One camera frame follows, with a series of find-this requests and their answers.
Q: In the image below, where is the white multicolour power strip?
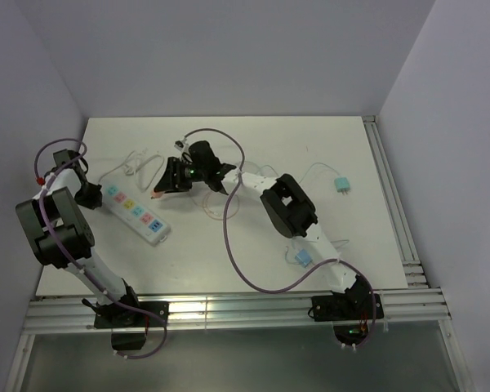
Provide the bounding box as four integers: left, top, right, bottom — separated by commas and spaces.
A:
101, 182, 171, 246

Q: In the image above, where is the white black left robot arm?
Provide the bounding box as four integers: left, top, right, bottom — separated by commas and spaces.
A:
16, 149, 143, 326

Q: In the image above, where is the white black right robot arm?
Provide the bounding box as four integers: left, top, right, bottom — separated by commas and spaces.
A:
151, 140, 377, 319

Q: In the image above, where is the aluminium side rail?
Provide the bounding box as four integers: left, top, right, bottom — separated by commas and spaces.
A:
362, 116, 430, 289

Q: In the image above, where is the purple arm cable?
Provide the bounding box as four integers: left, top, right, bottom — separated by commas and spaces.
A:
33, 137, 168, 360
185, 128, 379, 350

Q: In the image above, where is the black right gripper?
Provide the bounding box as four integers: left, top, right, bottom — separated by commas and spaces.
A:
154, 158, 207, 195

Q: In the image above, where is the blue charger cable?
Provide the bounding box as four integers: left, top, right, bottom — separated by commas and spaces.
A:
284, 238, 350, 266

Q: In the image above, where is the pink charger cable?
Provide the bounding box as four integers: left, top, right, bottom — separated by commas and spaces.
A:
195, 183, 240, 221

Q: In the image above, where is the white power strip cable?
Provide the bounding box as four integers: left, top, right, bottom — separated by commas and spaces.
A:
96, 149, 167, 193

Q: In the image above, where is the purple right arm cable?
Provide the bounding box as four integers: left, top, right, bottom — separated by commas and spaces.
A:
185, 128, 379, 350

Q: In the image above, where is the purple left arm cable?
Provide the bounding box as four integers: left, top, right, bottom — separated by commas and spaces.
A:
33, 137, 168, 360

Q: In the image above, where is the white power strip plug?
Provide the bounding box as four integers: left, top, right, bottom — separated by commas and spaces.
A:
122, 156, 143, 176

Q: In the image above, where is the aluminium front rail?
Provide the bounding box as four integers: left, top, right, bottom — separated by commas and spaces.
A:
22, 288, 451, 335

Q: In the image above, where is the teal charger cable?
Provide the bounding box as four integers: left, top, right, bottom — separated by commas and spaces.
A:
244, 161, 338, 185

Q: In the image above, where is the teal charger plug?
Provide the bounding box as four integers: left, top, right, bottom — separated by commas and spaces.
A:
334, 176, 351, 194

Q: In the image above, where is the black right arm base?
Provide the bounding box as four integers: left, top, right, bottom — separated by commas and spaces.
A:
307, 293, 385, 348

